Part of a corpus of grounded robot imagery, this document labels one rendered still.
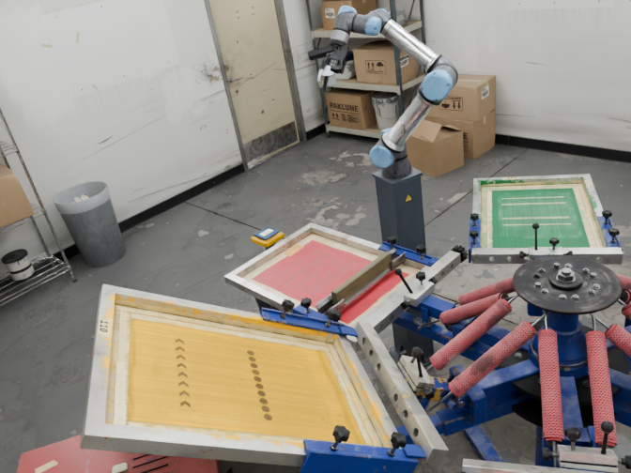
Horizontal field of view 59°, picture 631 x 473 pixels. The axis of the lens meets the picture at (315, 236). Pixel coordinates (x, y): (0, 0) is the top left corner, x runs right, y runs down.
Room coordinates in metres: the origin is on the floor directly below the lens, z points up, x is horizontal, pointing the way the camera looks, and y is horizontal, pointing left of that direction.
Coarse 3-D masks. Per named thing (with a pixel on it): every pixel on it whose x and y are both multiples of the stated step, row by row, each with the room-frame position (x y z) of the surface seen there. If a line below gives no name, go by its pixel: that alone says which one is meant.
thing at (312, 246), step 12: (312, 240) 2.50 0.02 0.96; (300, 252) 2.40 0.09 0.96; (336, 252) 2.34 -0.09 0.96; (348, 252) 2.32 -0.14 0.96; (360, 264) 2.20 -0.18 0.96; (348, 276) 2.12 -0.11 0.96; (384, 276) 2.06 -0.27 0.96; (396, 276) 2.05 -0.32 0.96; (372, 288) 1.99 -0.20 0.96; (384, 288) 1.97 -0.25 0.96
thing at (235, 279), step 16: (288, 240) 2.48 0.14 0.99; (336, 240) 2.45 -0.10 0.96; (352, 240) 2.36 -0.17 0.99; (256, 256) 2.38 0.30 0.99; (272, 256) 2.40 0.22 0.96; (240, 272) 2.27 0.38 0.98; (240, 288) 2.16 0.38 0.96; (256, 288) 2.10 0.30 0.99; (400, 288) 1.90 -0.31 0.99; (272, 304) 1.99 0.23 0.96; (384, 304) 1.82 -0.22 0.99
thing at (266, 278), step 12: (276, 264) 2.33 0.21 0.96; (288, 264) 2.31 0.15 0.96; (264, 276) 2.25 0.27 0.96; (276, 288) 2.12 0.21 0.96; (288, 288) 2.11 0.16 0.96; (300, 300) 2.00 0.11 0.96; (312, 300) 1.98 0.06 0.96; (360, 300) 1.92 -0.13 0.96; (372, 300) 1.90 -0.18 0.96; (348, 312) 1.86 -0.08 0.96; (360, 312) 1.84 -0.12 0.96
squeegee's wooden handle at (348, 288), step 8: (384, 256) 2.06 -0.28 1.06; (368, 264) 2.02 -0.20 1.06; (376, 264) 2.02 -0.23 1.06; (384, 264) 2.05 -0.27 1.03; (360, 272) 1.97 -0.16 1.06; (368, 272) 1.98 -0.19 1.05; (376, 272) 2.01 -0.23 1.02; (352, 280) 1.92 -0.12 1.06; (360, 280) 1.94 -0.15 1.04; (368, 280) 1.98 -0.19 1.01; (336, 288) 1.88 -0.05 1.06; (344, 288) 1.88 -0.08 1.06; (352, 288) 1.91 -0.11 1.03; (360, 288) 1.94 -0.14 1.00; (336, 296) 1.85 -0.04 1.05; (344, 296) 1.88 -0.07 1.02
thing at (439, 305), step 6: (426, 300) 1.72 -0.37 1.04; (432, 300) 1.72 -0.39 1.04; (438, 300) 1.71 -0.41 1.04; (444, 300) 1.70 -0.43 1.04; (414, 306) 1.74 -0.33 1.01; (420, 306) 1.72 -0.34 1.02; (426, 306) 1.70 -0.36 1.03; (432, 306) 1.68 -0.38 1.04; (438, 306) 1.68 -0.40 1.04; (444, 306) 1.67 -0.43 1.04; (450, 306) 1.66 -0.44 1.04; (420, 312) 1.72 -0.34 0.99; (432, 312) 1.68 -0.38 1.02; (438, 312) 1.66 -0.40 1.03; (438, 318) 1.66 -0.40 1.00
